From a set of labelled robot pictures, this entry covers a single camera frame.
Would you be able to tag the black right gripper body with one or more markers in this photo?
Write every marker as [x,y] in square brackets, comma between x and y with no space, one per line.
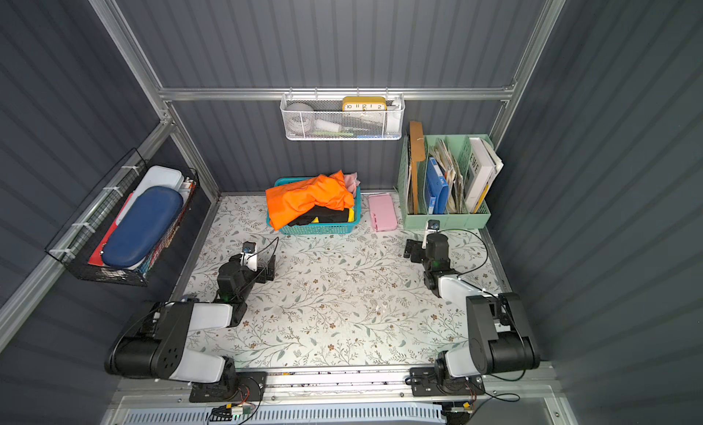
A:
[416,249]

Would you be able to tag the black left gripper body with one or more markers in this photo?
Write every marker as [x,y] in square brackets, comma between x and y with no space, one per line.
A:
[264,268]

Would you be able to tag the black shorts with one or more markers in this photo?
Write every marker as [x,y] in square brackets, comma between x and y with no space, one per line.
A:
[305,219]

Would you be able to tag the orange shorts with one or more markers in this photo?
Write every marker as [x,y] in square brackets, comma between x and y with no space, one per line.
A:
[287,202]

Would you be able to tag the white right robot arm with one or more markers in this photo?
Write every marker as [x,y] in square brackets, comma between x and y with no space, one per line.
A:
[500,338]

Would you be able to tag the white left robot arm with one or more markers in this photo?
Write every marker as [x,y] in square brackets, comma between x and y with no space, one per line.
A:
[153,345]

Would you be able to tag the roll of tape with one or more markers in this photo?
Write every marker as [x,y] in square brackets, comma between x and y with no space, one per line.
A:
[298,119]

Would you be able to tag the pink plastic case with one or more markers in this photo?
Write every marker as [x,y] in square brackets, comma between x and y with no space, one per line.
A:
[382,212]

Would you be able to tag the blue binder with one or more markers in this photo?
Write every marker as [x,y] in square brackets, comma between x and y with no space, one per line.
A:
[436,189]

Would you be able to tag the mint green file organizer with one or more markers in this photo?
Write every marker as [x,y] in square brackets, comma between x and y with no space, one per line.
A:
[452,152]

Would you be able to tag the teal plastic basket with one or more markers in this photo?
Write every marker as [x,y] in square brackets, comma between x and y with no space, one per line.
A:
[328,228]

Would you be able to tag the yellow folded cloth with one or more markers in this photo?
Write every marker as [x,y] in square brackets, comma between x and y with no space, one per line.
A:
[324,215]

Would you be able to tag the white yellow book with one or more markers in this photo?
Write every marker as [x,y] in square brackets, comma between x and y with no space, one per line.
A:
[484,165]

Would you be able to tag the navy blue oval case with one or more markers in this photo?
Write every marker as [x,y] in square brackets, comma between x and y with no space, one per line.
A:
[143,226]

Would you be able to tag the pink patterned folded cloth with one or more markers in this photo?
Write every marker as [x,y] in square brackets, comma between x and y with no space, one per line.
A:
[352,183]

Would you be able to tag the white flat box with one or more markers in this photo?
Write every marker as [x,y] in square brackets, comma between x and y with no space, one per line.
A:
[156,176]

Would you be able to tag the yellow clock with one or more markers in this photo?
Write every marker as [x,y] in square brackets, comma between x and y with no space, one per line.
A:
[364,104]

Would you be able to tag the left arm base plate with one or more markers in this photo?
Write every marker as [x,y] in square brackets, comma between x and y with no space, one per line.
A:
[247,386]

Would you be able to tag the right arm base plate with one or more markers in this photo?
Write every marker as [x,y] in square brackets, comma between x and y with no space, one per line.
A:
[425,382]

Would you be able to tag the aluminium front rail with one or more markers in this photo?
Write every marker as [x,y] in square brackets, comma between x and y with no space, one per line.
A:
[348,395]

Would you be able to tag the black wire side basket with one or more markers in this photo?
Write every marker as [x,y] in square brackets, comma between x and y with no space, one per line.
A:
[78,248]

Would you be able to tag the white wire wall basket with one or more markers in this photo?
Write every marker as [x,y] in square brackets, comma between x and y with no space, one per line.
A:
[332,124]

